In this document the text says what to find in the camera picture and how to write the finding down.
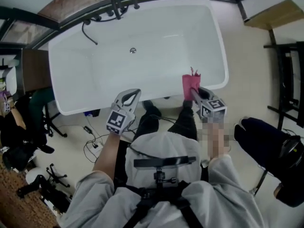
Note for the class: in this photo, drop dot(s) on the white bathtub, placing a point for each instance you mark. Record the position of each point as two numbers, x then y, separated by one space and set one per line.
95 79

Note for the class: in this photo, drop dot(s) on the another person's forearm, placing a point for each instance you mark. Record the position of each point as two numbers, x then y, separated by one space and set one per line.
18 117

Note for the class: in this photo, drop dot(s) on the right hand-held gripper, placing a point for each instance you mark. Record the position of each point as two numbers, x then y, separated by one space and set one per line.
213 111

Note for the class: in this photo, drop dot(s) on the person's legs black trousers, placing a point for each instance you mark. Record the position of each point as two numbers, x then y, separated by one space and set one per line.
147 127

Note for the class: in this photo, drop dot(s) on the brown wooden cabinet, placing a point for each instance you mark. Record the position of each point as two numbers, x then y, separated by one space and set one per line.
35 68

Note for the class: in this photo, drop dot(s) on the black faucet knob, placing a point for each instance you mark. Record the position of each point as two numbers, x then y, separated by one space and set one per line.
87 22
109 13
98 18

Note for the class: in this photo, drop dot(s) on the person's grey and white top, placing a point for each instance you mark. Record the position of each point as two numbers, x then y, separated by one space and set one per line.
161 146

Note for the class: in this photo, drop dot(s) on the pink cleaning cloth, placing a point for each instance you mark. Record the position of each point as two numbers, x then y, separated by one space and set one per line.
190 84

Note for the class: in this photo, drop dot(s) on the black office chair base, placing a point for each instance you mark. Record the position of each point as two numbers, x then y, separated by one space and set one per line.
38 183

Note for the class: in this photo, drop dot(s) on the person's left forearm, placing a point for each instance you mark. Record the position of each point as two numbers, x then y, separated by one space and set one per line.
107 151

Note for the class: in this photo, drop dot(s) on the black-framed window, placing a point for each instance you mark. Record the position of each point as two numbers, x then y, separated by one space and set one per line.
71 18

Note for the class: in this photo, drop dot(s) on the black hand shower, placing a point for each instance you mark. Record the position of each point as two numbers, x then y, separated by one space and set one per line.
134 0

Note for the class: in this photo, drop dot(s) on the black power adapter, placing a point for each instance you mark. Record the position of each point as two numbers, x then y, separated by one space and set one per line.
87 129

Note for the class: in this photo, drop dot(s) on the chrome bathtub drain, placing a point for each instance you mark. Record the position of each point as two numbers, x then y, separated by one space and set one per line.
133 50

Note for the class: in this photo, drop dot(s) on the person's right forearm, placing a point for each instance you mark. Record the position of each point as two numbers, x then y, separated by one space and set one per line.
215 139

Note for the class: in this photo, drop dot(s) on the white power strip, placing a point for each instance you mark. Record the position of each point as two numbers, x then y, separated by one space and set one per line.
96 148

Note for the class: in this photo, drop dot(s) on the black chest camera mount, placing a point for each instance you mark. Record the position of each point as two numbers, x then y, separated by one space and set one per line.
164 161

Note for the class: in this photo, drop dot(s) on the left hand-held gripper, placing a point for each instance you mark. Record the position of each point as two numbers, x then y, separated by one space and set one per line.
118 122

